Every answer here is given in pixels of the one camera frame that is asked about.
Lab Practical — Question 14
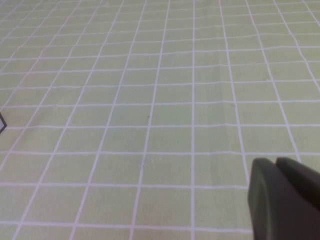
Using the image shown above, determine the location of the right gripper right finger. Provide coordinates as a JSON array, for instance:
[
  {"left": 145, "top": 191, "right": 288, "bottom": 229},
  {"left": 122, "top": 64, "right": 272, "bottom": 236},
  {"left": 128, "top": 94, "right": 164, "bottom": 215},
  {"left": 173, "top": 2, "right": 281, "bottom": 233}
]
[{"left": 276, "top": 156, "right": 320, "bottom": 210}]

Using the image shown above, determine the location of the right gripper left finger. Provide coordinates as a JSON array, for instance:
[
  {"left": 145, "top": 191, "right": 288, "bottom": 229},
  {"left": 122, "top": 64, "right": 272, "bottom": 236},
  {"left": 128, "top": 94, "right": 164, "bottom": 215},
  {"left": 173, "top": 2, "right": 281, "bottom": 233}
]
[{"left": 247, "top": 157, "right": 320, "bottom": 240}]

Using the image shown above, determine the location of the black printed glasses case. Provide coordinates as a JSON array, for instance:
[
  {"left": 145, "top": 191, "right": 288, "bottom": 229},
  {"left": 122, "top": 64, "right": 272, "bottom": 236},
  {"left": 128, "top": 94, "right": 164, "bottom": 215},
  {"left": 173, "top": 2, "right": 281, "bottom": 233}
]
[{"left": 0, "top": 111, "right": 8, "bottom": 133}]

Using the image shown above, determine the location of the green white checked tablecloth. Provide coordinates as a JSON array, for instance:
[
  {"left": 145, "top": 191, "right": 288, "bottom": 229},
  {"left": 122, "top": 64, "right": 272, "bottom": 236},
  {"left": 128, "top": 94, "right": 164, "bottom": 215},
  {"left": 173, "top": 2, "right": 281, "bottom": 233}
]
[{"left": 0, "top": 0, "right": 320, "bottom": 240}]

